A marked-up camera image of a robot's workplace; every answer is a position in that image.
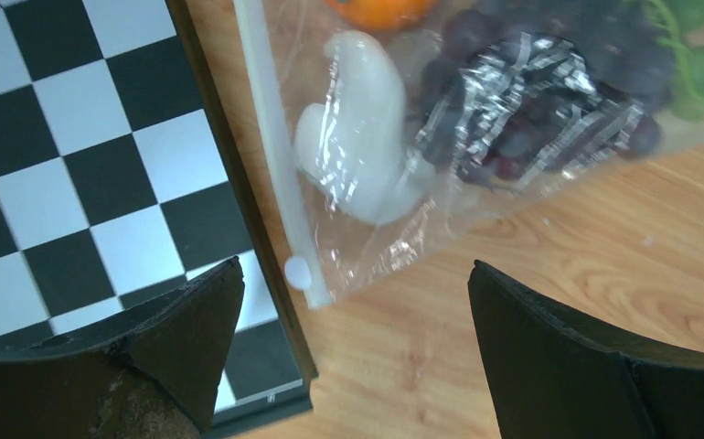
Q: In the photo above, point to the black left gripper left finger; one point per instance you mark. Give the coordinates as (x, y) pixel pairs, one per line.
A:
(151, 371)

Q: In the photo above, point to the white fake garlic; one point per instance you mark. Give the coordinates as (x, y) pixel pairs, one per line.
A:
(351, 147)

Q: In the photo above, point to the fake orange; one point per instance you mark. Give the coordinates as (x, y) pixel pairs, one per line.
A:
(382, 15)

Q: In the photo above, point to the black white checkerboard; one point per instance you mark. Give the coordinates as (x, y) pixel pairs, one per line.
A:
(119, 182)

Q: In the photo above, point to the green fake grapes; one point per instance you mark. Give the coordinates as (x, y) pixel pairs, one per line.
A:
(682, 24)

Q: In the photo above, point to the dark purple fake grapes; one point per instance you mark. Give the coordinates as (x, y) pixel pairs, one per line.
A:
(523, 88)

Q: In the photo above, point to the clear zip top bag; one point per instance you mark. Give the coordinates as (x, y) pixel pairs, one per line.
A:
(334, 254)

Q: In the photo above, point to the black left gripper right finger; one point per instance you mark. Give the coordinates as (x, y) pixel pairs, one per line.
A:
(556, 372)

